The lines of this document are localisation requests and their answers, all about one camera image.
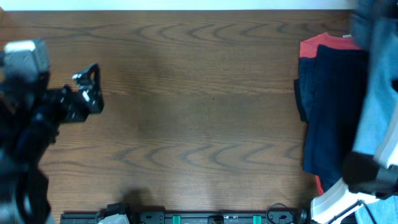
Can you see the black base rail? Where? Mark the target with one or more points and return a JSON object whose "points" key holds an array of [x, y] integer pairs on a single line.
{"points": [[125, 213]]}

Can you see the light blue denim jeans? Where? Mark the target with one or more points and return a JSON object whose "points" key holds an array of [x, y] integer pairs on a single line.
{"points": [[374, 28]]}

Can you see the navy blue folded garment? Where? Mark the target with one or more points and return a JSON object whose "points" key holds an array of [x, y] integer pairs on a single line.
{"points": [[333, 87]]}

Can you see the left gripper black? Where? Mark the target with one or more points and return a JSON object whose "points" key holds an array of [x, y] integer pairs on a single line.
{"points": [[86, 99]]}

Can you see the black garment under pile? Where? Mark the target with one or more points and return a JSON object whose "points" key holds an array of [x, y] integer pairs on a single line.
{"points": [[298, 98]]}

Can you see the red t-shirt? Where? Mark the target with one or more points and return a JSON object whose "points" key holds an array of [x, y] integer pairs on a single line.
{"points": [[309, 47]]}

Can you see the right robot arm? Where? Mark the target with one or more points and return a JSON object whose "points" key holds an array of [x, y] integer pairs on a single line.
{"points": [[369, 180]]}

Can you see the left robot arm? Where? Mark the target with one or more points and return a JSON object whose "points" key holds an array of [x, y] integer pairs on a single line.
{"points": [[31, 114]]}

